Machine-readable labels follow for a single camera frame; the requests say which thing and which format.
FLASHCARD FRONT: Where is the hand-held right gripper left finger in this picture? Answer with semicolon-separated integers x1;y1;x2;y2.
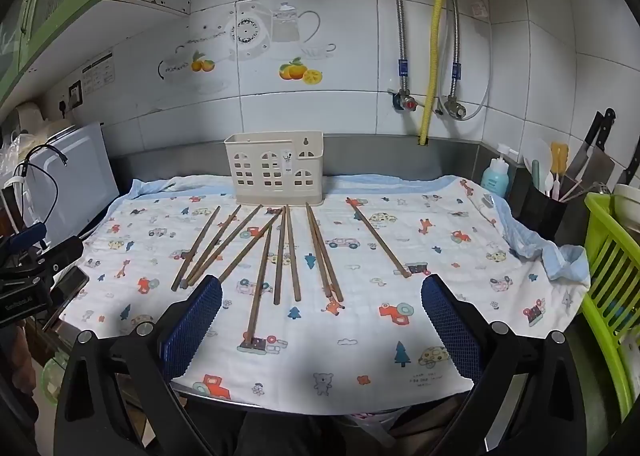
54;275;223;456

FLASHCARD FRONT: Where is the teal bottle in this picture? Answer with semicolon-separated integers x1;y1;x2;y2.
480;146;512;200

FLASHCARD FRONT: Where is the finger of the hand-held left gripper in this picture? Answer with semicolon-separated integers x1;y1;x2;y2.
30;235;85;283
0;224;49;255

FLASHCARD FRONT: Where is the red-handled valve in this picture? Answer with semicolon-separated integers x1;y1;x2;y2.
391;90;420;112

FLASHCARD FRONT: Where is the black utensil container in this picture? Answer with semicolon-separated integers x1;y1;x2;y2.
520;176;569;241

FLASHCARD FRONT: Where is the printed cartoon blanket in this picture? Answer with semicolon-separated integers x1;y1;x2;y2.
59;175;592;409

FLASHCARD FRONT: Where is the green plastic rack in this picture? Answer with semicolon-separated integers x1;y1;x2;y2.
582;192;640;418

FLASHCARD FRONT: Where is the white bowl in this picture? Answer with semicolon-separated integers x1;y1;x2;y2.
612;183;640;217

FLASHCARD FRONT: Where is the steel cleaver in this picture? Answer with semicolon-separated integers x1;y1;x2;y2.
566;108;617;183

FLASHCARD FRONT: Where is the brown wooden chopstick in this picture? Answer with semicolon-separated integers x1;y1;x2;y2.
285;206;301;301
218;212;282;283
180;205;242;287
346;198;412;279
308;207;345;302
273;206;287;305
187;204;264;287
244;225;273;344
171;206;221;292
305;203;333;298

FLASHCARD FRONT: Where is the black-handled knife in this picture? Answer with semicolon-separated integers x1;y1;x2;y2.
617;152;640;187

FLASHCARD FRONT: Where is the cream plastic utensil holder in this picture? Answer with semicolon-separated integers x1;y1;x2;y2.
224;131;325;205

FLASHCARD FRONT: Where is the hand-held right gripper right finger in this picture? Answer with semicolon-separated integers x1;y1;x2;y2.
421;274;588;456

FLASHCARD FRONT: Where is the green plastic basin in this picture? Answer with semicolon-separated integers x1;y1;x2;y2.
40;351;72;405

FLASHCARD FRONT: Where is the black cable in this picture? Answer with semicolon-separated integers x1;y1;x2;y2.
22;143;69;237

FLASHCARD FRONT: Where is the yellow gas hose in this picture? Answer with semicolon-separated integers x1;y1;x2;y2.
419;0;451;147

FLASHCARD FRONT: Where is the dark smartphone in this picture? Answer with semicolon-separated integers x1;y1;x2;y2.
42;266;91;331

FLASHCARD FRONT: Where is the wall notice sticker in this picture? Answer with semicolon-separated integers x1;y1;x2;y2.
82;52;115;97

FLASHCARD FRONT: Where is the white spatula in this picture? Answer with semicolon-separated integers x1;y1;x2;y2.
522;136;552;177

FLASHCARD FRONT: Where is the thin white hose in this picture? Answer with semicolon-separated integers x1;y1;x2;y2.
462;20;492;123

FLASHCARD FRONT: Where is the white microwave oven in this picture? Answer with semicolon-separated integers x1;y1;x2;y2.
25;123;121;247

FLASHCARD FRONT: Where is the long silver flexible hose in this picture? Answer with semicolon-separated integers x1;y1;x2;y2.
367;0;409;96

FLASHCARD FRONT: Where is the teapot wall decal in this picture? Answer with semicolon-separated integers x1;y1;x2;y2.
157;0;338;96

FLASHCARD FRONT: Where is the yellow brush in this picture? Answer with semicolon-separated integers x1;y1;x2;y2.
550;143;571;193

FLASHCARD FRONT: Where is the short silver flexible hose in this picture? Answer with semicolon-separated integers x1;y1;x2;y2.
450;0;476;106

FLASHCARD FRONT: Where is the metal valve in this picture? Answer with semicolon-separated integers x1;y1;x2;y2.
439;96;469;121

